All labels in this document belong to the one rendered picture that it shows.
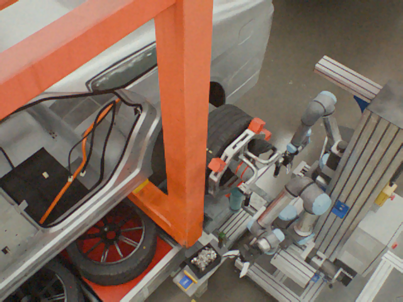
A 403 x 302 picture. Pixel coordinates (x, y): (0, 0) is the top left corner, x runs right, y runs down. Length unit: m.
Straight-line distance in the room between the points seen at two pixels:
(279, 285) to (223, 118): 1.34
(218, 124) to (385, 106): 1.23
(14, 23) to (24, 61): 1.34
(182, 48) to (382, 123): 0.98
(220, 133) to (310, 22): 3.02
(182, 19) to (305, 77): 3.58
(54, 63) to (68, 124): 2.07
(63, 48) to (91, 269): 2.24
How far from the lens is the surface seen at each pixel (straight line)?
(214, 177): 3.10
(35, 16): 2.71
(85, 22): 1.41
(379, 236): 2.82
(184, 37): 1.71
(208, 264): 3.31
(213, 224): 3.85
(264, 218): 2.71
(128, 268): 3.35
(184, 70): 1.83
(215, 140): 3.05
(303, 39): 5.57
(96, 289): 3.58
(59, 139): 3.61
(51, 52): 1.35
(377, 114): 2.21
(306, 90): 5.02
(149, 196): 3.37
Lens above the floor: 3.62
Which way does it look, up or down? 55 degrees down
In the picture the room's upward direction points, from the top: 1 degrees clockwise
